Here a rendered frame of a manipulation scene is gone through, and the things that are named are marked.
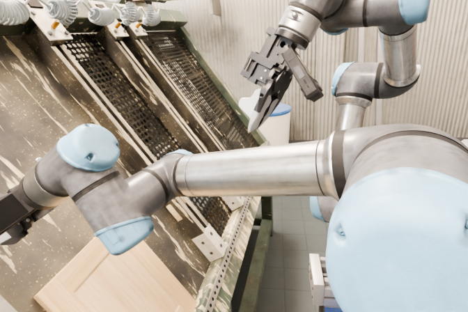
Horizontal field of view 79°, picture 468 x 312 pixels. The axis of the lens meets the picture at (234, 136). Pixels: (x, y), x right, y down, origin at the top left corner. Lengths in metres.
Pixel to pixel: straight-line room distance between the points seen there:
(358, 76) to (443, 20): 3.74
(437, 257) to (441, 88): 4.67
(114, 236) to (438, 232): 0.38
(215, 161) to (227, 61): 3.88
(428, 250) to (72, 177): 0.41
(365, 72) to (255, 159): 0.67
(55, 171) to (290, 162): 0.33
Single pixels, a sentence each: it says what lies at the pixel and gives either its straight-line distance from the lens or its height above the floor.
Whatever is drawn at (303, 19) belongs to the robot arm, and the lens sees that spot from 0.59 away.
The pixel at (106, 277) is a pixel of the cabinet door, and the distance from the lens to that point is 0.95.
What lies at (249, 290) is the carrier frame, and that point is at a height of 0.18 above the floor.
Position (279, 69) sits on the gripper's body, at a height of 1.68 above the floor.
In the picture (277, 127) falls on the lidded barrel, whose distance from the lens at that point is 3.80.
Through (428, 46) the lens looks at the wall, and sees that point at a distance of 4.67.
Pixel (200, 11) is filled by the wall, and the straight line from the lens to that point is 4.36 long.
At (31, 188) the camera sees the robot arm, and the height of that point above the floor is 1.55.
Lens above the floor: 1.75
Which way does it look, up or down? 20 degrees down
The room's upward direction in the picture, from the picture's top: 4 degrees counter-clockwise
